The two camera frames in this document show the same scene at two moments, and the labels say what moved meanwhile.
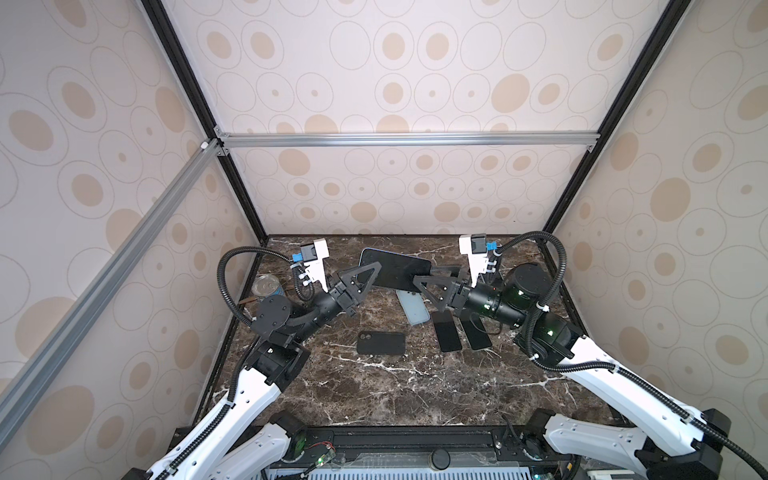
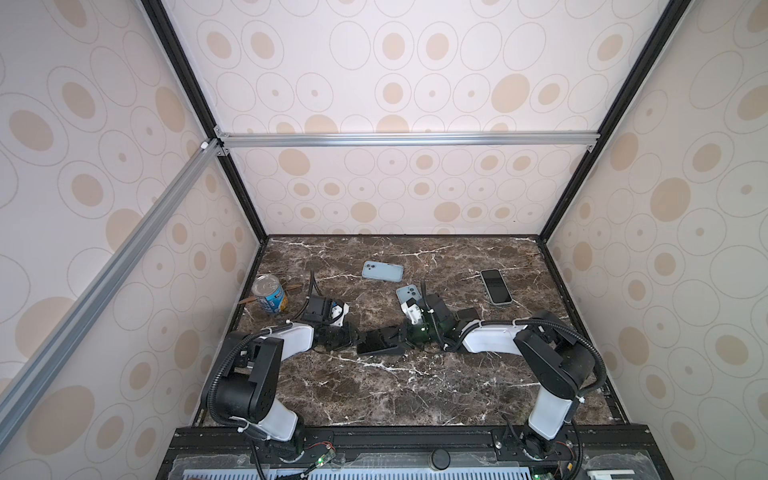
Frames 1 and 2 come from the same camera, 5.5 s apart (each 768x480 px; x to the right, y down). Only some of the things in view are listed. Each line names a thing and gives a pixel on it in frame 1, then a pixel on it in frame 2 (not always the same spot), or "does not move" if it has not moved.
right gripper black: (456, 294) → (403, 333)
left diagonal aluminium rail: (35, 373) does not move
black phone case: (381, 342) does not move
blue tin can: (266, 285) does not move
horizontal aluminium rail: (408, 139) does not move
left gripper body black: (342, 298) → (336, 338)
